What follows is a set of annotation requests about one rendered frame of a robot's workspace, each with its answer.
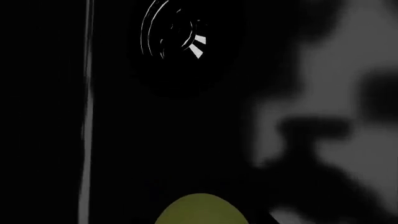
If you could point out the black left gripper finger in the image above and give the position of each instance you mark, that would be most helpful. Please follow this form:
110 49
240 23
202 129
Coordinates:
259 218

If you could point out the yellow-green round vegetable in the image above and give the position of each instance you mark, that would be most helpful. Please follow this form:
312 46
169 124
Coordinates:
202 211

